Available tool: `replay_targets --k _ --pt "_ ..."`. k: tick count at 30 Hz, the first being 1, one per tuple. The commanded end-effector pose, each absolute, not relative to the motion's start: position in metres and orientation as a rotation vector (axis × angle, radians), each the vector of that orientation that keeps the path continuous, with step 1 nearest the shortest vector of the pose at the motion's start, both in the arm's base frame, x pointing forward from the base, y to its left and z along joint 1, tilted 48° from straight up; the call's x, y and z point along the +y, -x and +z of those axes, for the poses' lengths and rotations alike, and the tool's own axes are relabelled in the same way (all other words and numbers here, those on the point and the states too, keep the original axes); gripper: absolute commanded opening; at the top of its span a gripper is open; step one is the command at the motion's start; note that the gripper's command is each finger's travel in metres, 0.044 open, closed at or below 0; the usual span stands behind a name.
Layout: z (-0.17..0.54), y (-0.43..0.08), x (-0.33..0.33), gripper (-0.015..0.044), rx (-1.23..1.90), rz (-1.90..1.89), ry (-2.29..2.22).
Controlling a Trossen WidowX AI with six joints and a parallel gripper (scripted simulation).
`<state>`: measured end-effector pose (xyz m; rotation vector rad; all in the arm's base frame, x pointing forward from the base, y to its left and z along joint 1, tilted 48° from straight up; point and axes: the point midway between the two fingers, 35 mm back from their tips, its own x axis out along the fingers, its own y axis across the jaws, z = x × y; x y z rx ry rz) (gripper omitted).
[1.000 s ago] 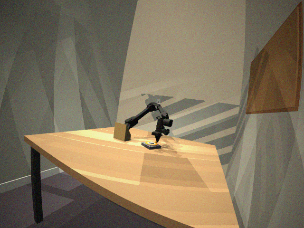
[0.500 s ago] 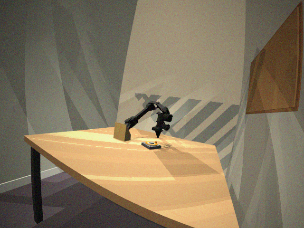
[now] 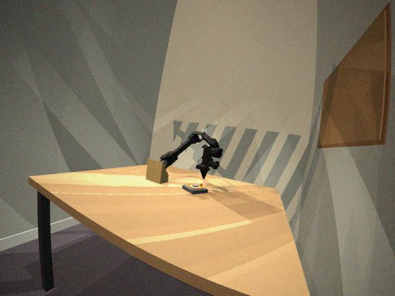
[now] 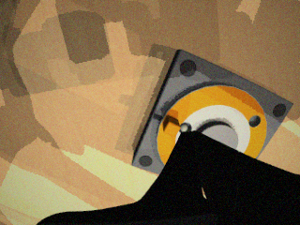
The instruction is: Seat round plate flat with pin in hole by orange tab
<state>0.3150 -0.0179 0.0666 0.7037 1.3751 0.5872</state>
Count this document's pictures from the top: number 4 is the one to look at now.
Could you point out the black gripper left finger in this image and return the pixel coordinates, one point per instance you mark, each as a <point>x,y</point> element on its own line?
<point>175,198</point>

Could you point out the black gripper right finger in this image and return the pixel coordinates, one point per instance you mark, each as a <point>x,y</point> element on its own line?
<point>244,190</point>

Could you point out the grey square plate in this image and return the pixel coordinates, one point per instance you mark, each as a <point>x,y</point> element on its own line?
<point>187,72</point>

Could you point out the orange round plate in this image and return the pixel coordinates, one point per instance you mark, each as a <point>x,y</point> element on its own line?
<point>215,102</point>

